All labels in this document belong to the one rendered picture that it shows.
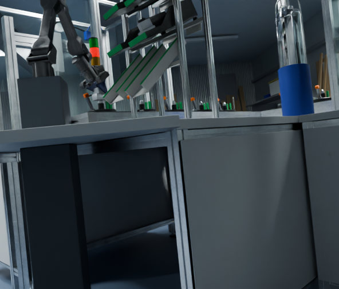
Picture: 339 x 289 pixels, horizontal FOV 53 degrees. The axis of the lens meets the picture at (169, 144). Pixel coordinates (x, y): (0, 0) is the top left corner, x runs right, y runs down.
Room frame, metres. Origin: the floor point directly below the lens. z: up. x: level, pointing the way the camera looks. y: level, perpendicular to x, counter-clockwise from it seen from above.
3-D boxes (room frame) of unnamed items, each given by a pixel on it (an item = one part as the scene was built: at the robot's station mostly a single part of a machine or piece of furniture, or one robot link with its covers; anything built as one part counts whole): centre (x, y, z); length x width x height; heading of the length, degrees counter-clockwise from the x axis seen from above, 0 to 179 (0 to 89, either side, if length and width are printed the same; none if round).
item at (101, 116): (1.99, -0.04, 0.91); 1.24 x 0.33 x 0.10; 134
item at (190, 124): (1.97, -0.01, 0.85); 1.50 x 1.41 x 0.03; 44
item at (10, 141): (1.21, 0.37, 0.84); 0.90 x 0.70 x 0.03; 7
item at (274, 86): (6.98, -2.44, 1.76); 0.52 x 0.43 x 0.29; 7
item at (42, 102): (1.21, 0.42, 0.96); 0.14 x 0.14 x 0.20; 7
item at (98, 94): (1.66, 0.30, 1.08); 0.08 x 0.04 x 0.07; 134
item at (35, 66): (1.21, 0.42, 1.09); 0.07 x 0.07 x 0.06; 7
